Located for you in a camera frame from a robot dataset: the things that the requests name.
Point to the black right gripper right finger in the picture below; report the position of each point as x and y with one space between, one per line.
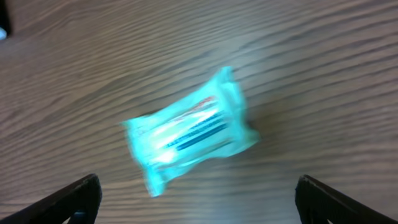
317 202

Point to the teal tissue pack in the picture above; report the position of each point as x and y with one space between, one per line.
207 124

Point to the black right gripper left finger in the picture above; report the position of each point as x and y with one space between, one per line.
78 202

